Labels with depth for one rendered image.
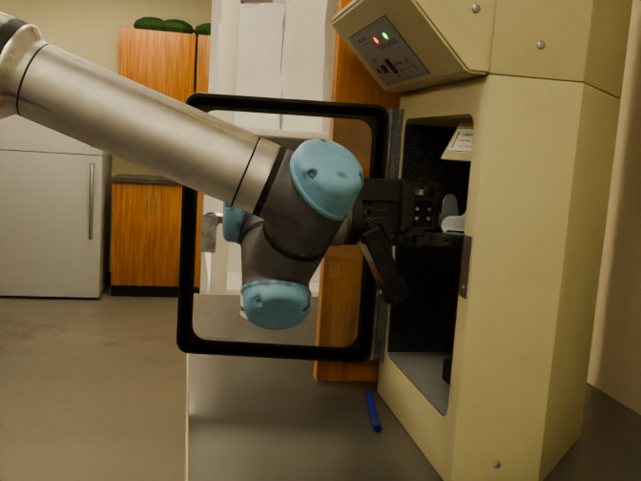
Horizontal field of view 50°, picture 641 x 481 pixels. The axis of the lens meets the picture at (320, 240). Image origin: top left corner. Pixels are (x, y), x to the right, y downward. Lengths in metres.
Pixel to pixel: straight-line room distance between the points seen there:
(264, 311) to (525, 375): 0.31
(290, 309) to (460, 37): 0.34
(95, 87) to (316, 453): 0.51
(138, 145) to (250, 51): 1.48
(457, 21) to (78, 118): 0.39
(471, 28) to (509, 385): 0.40
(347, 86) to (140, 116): 0.50
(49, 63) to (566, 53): 0.53
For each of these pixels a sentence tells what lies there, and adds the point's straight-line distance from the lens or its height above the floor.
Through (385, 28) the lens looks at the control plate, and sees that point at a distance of 0.87.
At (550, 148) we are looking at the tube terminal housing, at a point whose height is 1.34.
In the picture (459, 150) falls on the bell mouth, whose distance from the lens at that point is 0.89.
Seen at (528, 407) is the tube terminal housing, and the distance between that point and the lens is 0.86.
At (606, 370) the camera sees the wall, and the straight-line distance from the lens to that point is 1.35.
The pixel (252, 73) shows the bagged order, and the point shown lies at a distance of 2.14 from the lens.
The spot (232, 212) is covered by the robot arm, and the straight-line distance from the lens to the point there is 0.82.
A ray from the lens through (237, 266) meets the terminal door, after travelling 1.07.
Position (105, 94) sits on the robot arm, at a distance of 0.69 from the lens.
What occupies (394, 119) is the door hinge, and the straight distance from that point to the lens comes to 1.07.
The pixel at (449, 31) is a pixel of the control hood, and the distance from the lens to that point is 0.76.
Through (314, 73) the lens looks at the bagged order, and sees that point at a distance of 2.02.
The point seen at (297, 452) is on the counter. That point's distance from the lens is 0.91.
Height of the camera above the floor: 1.32
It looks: 8 degrees down
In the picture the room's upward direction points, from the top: 4 degrees clockwise
